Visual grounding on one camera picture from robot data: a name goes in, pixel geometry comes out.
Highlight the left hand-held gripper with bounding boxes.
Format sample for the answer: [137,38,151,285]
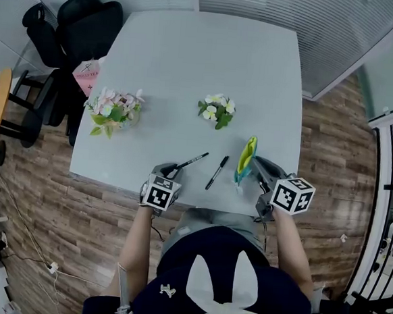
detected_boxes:
[136,161,186,219]

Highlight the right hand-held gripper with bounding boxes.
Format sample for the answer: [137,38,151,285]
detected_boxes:
[247,156,319,227]

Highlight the black pen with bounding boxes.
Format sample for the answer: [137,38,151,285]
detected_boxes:
[174,149,210,174]
[205,154,230,192]

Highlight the light green pencil pouch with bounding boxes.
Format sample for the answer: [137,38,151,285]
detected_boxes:
[231,134,261,195]

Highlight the person's right forearm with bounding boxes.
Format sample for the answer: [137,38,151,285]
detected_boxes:
[267,208,320,292]

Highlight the person's left forearm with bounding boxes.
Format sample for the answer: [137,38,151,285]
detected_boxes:
[99,201,156,301]

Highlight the person's grey shorts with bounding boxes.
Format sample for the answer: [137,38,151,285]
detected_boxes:
[159,205,269,271]

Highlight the white flowers in white pot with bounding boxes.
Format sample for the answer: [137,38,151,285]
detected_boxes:
[195,91,238,132]

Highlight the pink flowers in cream pot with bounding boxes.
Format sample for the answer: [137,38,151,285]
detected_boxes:
[82,84,146,142]

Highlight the person's navy top white bow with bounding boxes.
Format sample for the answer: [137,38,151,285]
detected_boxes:
[82,215,350,314]

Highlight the pink paper bag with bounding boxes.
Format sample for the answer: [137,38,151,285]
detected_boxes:
[70,55,105,98]

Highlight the frosted glass door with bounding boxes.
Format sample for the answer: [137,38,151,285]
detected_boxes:
[353,9,393,124]

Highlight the black mesh office chair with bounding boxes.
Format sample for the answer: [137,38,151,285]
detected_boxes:
[38,0,126,151]

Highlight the black high-back office chair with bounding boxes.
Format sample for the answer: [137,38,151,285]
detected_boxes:
[5,1,72,152]

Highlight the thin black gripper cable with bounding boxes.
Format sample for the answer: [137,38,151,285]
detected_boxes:
[149,213,169,242]
[251,217,270,254]

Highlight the grey shoulder strap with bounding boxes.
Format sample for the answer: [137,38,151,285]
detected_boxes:
[309,285,329,314]
[112,261,134,314]

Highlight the white floor cable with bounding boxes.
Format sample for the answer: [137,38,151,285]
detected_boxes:
[37,269,107,311]

